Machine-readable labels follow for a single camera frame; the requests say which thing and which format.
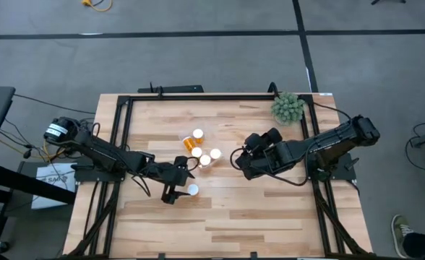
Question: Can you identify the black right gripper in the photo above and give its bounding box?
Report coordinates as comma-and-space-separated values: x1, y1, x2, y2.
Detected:
233, 126, 293, 181

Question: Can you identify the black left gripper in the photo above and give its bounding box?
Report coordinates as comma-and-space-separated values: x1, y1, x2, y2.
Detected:
139, 155, 196, 205

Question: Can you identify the clear plastic basket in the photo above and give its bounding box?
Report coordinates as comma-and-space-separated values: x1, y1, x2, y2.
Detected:
177, 122, 223, 170

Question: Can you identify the small potted green plant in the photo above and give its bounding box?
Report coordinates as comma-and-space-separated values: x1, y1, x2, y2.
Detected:
270, 91, 306, 126

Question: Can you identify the black bar behind table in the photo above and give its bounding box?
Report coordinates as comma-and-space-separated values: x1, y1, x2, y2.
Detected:
137, 83, 205, 94

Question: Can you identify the white printed paper sheet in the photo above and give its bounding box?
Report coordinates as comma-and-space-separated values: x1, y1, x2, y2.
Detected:
30, 162, 78, 210

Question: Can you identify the black metal stand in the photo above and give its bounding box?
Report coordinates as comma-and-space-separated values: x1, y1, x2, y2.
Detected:
0, 160, 77, 250

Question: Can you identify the person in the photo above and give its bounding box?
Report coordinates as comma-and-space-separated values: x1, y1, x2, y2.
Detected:
391, 214, 425, 260

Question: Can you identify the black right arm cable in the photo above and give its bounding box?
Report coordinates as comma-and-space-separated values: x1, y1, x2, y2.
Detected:
229, 146, 309, 187

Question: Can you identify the black metal table frame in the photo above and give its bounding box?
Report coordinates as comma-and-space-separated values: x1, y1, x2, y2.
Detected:
64, 92, 374, 259

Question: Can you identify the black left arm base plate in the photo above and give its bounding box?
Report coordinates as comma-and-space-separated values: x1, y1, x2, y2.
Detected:
74, 160, 126, 183

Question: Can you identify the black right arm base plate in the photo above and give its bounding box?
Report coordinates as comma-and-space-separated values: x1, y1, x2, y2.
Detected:
308, 153, 358, 181

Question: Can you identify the black floor cable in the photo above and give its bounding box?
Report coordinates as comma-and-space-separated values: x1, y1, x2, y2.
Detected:
12, 93, 97, 116

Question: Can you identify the yellow extension cable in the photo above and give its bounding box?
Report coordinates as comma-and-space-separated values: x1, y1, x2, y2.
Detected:
81, 0, 113, 13

